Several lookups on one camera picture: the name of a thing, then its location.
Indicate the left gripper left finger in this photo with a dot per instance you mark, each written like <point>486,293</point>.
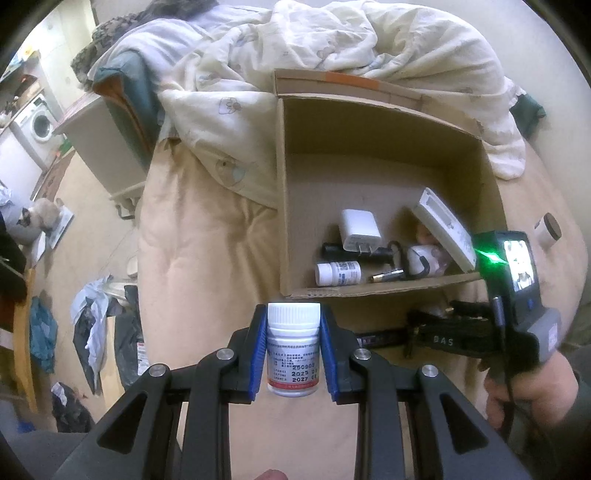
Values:
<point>175,423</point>

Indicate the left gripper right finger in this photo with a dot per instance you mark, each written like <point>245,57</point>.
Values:
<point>450,439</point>

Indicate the white red-label pill bottle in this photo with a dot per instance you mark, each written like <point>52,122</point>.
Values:
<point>293,348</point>

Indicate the white remote control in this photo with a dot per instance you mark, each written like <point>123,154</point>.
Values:
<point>434,214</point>

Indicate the white charger adapter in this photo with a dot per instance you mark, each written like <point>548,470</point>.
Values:
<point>359,230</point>

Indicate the black remote stick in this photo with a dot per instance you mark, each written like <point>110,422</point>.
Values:
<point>380,340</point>

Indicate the person's right hand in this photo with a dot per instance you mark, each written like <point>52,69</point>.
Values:
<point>551,390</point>

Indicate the person's left hand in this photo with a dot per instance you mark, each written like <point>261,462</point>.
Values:
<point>272,474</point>

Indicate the pink white plush pouch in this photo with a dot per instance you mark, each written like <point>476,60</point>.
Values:
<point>427,258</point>

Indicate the white brown-lid jar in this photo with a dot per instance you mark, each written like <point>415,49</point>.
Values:
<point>547,231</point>

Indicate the white blue-label pill bottle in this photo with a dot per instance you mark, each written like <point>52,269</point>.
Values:
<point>338,274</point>

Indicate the blue cloth on floor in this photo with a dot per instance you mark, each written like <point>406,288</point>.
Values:
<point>42,335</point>

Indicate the tan bed sheet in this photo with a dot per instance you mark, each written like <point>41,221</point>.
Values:
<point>208,256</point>

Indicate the dark green cloth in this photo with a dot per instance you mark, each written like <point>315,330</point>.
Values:
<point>527,113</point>

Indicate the wooden chair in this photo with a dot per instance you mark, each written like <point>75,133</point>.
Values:
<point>16,361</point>

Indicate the brown cardboard box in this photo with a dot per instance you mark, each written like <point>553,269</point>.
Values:
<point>344,142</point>

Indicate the siamese cat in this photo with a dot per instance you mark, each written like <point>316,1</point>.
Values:
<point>43,214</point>

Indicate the white bedside cabinet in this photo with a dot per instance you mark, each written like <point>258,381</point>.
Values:
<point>90,128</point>

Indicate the white washing machine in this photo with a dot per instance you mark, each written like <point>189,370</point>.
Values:
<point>34,127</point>

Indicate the teal orange pillow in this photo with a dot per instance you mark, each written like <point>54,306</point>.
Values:
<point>125,83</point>

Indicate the cream rumpled duvet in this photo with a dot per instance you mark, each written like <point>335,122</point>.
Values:
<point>217,76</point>

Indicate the grey patterned blanket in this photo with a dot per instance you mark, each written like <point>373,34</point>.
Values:
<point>107,33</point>

